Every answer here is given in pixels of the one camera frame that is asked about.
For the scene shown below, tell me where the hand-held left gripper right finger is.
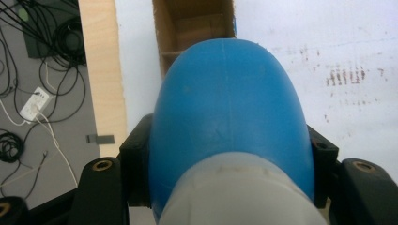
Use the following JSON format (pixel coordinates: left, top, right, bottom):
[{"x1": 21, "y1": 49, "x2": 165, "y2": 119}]
[{"x1": 307, "y1": 124, "x2": 341, "y2": 210}]

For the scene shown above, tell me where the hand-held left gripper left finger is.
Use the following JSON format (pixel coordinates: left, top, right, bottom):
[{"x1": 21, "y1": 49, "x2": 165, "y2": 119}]
[{"x1": 118, "y1": 112, "x2": 155, "y2": 209}]

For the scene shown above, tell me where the blue bottle with white cap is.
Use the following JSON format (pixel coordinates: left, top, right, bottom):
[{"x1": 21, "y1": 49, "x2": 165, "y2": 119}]
[{"x1": 148, "y1": 37, "x2": 329, "y2": 225}]

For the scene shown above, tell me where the blue cardboard box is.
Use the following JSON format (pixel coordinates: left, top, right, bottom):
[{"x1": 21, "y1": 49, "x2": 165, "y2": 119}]
[{"x1": 152, "y1": 0, "x2": 237, "y2": 79}]

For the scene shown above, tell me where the black tape strip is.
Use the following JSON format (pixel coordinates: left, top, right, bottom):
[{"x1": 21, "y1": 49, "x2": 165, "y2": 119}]
[{"x1": 86, "y1": 134, "x2": 115, "y2": 145}]

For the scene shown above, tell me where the white power strip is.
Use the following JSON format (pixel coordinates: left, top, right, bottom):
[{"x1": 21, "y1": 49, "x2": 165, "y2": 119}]
[{"x1": 19, "y1": 86, "x2": 51, "y2": 122}]

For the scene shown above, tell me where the white table mat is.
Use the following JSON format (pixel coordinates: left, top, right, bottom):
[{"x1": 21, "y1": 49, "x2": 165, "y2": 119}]
[{"x1": 114, "y1": 0, "x2": 398, "y2": 225}]

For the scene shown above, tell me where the dark grey floor plate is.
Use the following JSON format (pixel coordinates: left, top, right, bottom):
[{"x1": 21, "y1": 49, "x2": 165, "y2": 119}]
[{"x1": 23, "y1": 0, "x2": 85, "y2": 60}]

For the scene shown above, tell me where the thin white cable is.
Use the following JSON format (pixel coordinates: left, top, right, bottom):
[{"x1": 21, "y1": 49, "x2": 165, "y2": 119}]
[{"x1": 0, "y1": 99, "x2": 79, "y2": 188}]

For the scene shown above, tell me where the coiled black cable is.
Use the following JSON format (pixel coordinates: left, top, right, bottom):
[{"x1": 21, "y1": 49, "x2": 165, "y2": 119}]
[{"x1": 0, "y1": 129, "x2": 25, "y2": 164}]

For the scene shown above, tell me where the tangle of black floor cables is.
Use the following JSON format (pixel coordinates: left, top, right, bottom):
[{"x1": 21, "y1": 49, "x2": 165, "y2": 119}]
[{"x1": 0, "y1": 0, "x2": 88, "y2": 201}]

